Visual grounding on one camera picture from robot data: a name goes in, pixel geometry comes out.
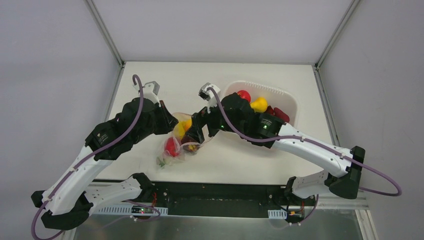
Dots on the red toy tomato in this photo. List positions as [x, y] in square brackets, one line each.
[172, 147]

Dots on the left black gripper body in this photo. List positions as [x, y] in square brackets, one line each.
[167, 118]

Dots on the white plastic basket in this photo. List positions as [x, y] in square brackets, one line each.
[288, 99]

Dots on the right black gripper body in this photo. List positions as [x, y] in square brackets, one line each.
[201, 124]

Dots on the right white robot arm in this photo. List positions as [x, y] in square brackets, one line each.
[340, 175]

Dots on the red toy apple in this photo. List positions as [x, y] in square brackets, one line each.
[244, 95]

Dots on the purple toy sweet potato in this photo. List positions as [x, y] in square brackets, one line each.
[281, 115]

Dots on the orange toy mango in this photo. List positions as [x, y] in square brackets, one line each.
[187, 124]

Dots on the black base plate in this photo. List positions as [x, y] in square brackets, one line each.
[222, 200]

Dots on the small yellow toy pear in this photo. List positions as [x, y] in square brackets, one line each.
[260, 105]

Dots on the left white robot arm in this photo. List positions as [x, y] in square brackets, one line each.
[69, 203]

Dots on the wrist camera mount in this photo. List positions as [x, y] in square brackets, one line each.
[208, 95]
[150, 91]

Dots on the white toy radish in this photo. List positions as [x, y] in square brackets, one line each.
[166, 159]

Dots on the dark purple toy eggplant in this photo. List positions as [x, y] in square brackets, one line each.
[189, 144]

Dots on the clear zip top bag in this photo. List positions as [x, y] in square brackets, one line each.
[184, 116]

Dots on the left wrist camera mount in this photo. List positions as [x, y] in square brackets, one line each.
[150, 91]

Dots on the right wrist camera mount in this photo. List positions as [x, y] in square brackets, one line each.
[208, 95]

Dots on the yellow toy cabbage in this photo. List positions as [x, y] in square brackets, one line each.
[179, 131]

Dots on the red toy chili pepper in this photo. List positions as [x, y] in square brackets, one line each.
[270, 110]

